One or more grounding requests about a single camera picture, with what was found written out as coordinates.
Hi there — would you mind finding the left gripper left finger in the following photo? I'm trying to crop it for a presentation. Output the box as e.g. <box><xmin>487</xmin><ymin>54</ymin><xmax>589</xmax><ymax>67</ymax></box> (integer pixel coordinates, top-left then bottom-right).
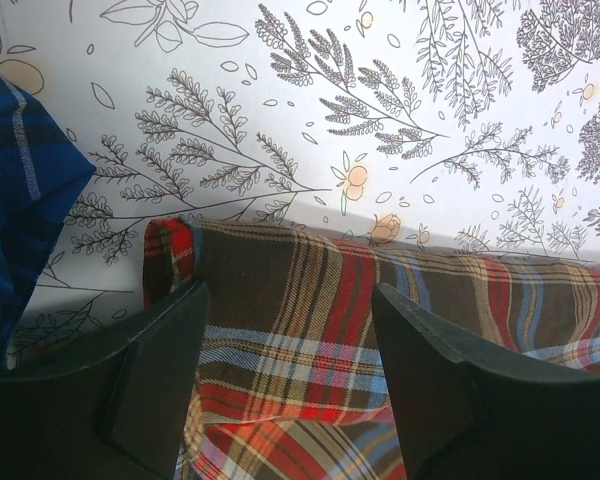
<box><xmin>0</xmin><ymin>280</ymin><xmax>209</xmax><ymax>479</ymax></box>

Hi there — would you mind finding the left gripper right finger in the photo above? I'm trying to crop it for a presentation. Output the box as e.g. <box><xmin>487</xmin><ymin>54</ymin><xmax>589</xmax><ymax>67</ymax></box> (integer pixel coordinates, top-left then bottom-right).
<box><xmin>372</xmin><ymin>284</ymin><xmax>600</xmax><ymax>479</ymax></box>

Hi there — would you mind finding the red plaid long sleeve shirt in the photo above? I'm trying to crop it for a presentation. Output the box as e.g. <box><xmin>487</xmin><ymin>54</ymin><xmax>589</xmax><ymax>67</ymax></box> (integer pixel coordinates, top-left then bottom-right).
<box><xmin>143</xmin><ymin>218</ymin><xmax>600</xmax><ymax>479</ymax></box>

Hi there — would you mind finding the blue plaid folded shirt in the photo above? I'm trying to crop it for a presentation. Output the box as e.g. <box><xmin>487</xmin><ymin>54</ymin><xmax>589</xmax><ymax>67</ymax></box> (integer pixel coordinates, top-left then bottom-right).
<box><xmin>0</xmin><ymin>75</ymin><xmax>95</xmax><ymax>369</ymax></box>

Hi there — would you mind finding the floral patterned table mat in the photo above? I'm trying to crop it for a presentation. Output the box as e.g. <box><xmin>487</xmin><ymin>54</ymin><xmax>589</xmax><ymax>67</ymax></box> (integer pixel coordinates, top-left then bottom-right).
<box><xmin>0</xmin><ymin>1</ymin><xmax>600</xmax><ymax>366</ymax></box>

